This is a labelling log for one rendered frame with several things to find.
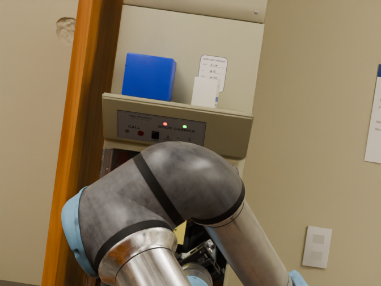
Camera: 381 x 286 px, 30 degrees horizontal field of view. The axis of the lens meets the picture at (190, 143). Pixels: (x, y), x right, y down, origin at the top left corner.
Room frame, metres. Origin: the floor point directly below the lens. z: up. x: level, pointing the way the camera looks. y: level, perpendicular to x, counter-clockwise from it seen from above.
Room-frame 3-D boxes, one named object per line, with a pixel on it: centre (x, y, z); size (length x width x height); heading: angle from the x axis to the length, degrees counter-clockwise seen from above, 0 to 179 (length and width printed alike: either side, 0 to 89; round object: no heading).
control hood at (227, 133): (1.54, 0.04, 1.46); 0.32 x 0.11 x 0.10; 88
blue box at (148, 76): (1.54, 0.11, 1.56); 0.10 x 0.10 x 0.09; 88
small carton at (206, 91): (1.54, -0.02, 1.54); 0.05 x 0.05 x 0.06; 82
